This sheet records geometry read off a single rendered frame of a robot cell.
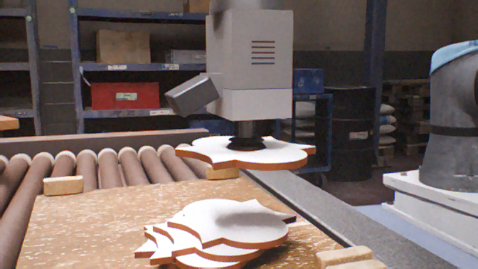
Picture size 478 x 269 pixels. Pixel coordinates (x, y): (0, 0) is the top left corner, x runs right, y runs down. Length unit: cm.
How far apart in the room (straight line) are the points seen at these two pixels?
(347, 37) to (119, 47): 296
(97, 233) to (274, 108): 29
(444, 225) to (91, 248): 52
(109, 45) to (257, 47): 418
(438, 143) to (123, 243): 52
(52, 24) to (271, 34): 482
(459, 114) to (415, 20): 591
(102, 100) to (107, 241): 400
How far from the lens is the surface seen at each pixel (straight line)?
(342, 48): 601
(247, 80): 42
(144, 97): 456
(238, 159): 41
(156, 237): 52
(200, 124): 472
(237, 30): 41
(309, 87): 378
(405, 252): 60
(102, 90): 452
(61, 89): 520
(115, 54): 458
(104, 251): 54
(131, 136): 121
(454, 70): 77
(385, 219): 84
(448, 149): 78
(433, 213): 79
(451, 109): 77
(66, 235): 60
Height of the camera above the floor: 115
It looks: 10 degrees down
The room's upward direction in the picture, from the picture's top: straight up
